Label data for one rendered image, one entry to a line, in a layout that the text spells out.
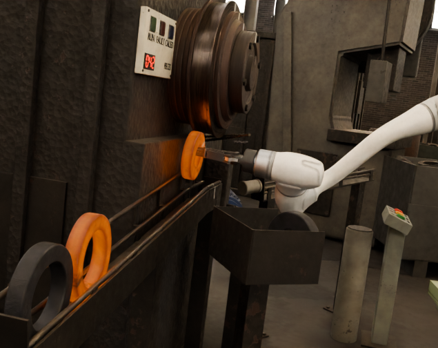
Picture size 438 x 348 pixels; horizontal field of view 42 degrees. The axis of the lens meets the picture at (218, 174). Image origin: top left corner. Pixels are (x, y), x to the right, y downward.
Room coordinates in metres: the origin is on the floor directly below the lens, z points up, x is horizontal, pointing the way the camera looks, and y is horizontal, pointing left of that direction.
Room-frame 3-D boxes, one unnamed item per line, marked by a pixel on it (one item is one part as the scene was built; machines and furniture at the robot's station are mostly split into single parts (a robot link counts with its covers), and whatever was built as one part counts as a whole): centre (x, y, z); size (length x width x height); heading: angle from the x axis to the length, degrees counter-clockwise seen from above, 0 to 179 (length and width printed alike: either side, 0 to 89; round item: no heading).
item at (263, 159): (1.79, -0.14, 0.83); 0.09 x 0.06 x 0.09; 168
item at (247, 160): (1.80, -0.07, 0.84); 0.09 x 0.08 x 0.07; 78
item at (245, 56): (2.01, -0.05, 1.11); 0.28 x 0.06 x 0.28; 167
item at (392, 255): (2.54, -0.82, 0.31); 0.24 x 0.16 x 0.62; 167
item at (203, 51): (2.03, 0.04, 1.11); 0.47 x 0.06 x 0.47; 167
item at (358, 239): (2.53, -0.66, 0.26); 0.12 x 0.12 x 0.52
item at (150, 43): (1.73, 0.22, 1.15); 0.26 x 0.02 x 0.18; 167
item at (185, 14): (2.05, 0.12, 1.12); 0.47 x 0.10 x 0.47; 167
